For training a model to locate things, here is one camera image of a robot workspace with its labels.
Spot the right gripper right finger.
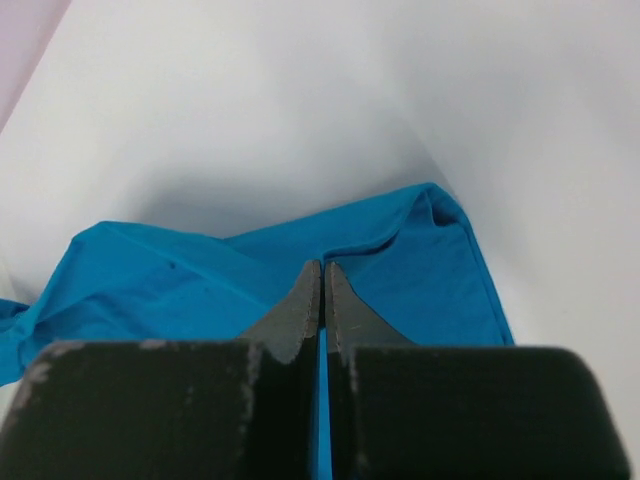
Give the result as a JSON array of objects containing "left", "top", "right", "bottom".
[{"left": 325, "top": 263, "right": 630, "bottom": 479}]

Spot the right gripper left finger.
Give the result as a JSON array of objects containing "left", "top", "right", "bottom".
[{"left": 1, "top": 261, "right": 320, "bottom": 479}]

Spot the blue polo shirt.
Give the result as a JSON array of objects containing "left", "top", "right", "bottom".
[{"left": 0, "top": 182, "right": 516, "bottom": 480}]

